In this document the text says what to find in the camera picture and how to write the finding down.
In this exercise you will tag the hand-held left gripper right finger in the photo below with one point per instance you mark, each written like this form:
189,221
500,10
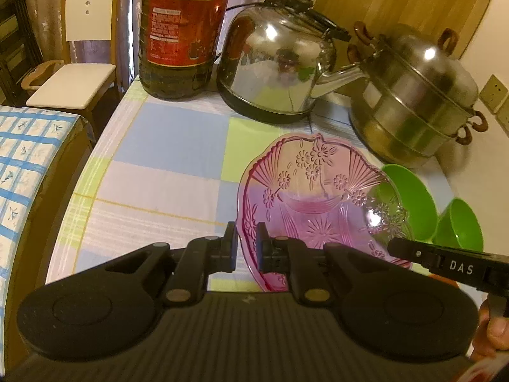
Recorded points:
261,248

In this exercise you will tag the dark slatted furniture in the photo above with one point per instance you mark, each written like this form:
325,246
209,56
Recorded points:
14,36

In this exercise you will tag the large cooking oil bottle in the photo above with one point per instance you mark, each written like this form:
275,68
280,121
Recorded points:
183,32

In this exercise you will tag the white wooden chair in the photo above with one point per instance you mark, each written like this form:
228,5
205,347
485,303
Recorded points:
75,79

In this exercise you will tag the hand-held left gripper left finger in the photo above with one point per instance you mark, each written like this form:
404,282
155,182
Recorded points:
234,248

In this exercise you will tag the red white patterned cloth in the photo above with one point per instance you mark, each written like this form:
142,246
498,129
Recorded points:
489,372

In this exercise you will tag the steel electric kettle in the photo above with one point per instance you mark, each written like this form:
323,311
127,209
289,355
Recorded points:
270,59

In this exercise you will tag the person's right hand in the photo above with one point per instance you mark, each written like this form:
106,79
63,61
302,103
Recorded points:
497,332

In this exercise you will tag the pastel checked tablecloth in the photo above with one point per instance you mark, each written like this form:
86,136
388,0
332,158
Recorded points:
159,167

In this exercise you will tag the steel stacked steamer pot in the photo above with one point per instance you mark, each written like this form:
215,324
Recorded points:
413,99

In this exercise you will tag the pink patterned glass bowl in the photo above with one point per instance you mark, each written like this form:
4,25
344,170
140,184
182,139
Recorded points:
302,207

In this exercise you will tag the blue grid patterned cloth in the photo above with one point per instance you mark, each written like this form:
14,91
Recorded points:
24,167

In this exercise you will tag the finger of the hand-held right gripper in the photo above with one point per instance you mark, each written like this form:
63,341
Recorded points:
409,252

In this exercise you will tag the green plastic bowl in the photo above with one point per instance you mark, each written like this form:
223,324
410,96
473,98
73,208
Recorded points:
413,203
463,225

